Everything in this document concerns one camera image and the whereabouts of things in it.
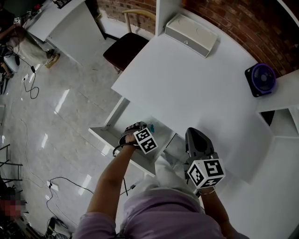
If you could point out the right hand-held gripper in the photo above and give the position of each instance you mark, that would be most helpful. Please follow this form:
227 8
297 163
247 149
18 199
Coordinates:
205 171

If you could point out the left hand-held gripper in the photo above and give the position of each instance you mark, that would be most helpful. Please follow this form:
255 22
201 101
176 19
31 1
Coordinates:
146 140

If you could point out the teal item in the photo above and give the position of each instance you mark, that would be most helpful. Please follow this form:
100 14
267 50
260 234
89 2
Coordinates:
153 128

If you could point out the white drawer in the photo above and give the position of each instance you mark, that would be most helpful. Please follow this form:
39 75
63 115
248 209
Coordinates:
104 139

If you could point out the person's left forearm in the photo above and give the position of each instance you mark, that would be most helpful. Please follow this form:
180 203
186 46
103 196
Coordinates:
109 179

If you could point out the person's right forearm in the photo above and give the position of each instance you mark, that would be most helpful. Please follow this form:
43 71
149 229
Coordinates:
213 207

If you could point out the person's left hand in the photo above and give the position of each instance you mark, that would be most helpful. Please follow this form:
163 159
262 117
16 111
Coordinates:
130 138

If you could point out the person's white trousers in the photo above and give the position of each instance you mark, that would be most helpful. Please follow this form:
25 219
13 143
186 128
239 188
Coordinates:
171 177

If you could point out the white metal desk leg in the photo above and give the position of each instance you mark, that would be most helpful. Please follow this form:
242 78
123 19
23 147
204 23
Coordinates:
116 113

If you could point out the person's purple shirt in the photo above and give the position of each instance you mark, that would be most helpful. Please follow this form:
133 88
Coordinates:
163 217

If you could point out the white shelf unit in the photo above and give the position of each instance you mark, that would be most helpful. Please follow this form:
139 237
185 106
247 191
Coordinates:
282 121

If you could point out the wooden chair dark seat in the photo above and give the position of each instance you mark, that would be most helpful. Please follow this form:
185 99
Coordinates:
126 50

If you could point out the white power strip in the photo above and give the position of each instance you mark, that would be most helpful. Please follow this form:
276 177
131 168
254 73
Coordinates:
52 185

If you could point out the black purple fan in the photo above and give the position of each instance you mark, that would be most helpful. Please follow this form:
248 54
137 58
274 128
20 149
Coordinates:
262 78

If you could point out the white rectangular box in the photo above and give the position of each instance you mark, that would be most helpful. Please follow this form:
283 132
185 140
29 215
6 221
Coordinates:
194 35

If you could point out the black equipment pile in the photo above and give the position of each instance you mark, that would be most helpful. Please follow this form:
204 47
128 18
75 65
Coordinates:
52 227

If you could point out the white partition panel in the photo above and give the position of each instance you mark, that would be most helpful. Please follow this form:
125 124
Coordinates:
167 14

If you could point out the white side desk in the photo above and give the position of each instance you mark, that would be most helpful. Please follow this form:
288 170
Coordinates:
70 28

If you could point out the black metal rack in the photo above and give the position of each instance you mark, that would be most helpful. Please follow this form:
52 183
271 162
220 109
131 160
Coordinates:
9 164

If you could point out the black white patterned board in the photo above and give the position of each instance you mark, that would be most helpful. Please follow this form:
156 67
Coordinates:
61 2

